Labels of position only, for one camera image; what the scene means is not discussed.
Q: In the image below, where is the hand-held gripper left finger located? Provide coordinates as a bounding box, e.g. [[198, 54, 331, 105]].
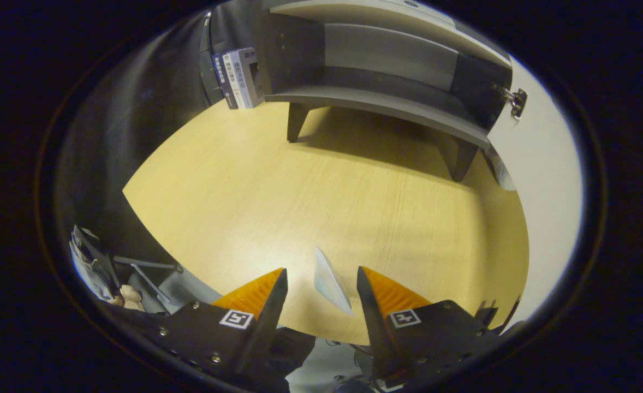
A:
[[136, 267, 289, 378]]

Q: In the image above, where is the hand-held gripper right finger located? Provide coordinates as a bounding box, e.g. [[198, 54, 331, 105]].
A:
[[356, 266, 510, 383]]

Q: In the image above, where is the white and blue tube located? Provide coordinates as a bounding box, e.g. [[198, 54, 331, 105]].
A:
[[314, 246, 354, 316]]

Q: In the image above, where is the beige object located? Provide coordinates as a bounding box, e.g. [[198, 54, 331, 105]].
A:
[[115, 284, 146, 313]]

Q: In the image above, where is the pale crumpled cloth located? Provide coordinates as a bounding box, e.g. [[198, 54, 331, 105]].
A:
[[69, 225, 116, 301]]

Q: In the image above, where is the dark grey cabinet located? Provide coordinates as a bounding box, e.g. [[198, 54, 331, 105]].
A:
[[256, 0, 514, 183]]

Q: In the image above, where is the black backdrop cloth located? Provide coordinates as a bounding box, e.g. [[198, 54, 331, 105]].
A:
[[54, 11, 267, 273]]

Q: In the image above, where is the white spine book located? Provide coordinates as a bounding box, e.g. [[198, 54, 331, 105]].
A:
[[224, 49, 252, 109]]

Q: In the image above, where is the dark blue book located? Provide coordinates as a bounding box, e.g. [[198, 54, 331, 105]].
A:
[[212, 51, 239, 110]]

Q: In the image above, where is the metal door hinge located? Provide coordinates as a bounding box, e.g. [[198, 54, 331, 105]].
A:
[[493, 83, 528, 121]]

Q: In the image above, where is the grey metal frame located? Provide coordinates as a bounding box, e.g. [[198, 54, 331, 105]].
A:
[[111, 255, 183, 303]]

